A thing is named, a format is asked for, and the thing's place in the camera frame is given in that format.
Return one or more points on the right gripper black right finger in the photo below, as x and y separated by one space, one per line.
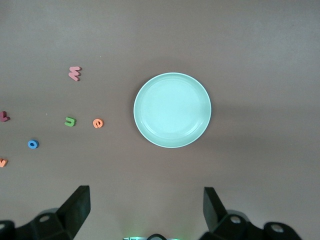
215 217

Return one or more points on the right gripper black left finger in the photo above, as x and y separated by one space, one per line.
75 212

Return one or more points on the green letter u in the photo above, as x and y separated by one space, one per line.
70 122

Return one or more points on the orange letter e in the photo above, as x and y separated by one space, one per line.
96 124

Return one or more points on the pinkish red letter w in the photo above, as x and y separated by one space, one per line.
74 73

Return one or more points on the blue letter o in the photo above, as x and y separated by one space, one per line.
29 144

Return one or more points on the orange letter v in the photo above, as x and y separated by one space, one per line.
2 163

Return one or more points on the light green round plate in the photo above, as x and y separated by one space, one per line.
172 110

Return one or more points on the dark red letter z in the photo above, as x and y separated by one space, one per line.
3 117

